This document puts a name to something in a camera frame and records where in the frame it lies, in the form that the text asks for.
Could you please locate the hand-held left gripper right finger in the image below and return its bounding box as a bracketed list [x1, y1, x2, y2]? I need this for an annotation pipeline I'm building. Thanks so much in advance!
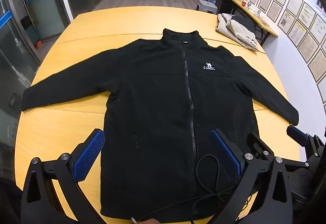
[209, 128, 293, 224]

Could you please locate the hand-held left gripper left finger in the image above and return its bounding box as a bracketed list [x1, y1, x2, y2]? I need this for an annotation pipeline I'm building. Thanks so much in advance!
[20, 128, 112, 224]

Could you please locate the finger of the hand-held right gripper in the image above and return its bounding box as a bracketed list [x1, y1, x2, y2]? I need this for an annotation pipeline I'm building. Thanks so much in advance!
[247, 132, 275, 161]
[286, 125, 326, 163]

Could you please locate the black fleece jacket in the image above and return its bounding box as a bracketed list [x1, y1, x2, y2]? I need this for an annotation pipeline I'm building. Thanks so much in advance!
[21, 27, 300, 222]

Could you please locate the beige folded garment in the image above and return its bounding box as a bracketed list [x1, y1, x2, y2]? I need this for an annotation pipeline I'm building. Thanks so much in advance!
[215, 13, 260, 52]

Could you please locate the dark folded garment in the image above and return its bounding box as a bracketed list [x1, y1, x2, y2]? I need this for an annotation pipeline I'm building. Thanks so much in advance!
[233, 16, 256, 34]

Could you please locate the black trash bin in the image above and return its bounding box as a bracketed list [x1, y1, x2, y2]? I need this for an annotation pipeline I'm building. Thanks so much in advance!
[20, 16, 35, 34]

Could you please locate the white plastic stool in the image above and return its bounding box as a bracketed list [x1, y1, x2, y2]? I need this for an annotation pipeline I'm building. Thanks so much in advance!
[196, 0, 218, 14]

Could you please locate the black cable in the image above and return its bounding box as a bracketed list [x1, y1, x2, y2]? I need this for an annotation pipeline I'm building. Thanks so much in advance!
[191, 154, 251, 224]

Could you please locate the wall of framed certificates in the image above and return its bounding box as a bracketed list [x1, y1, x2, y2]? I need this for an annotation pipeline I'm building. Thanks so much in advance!
[249, 0, 326, 102]

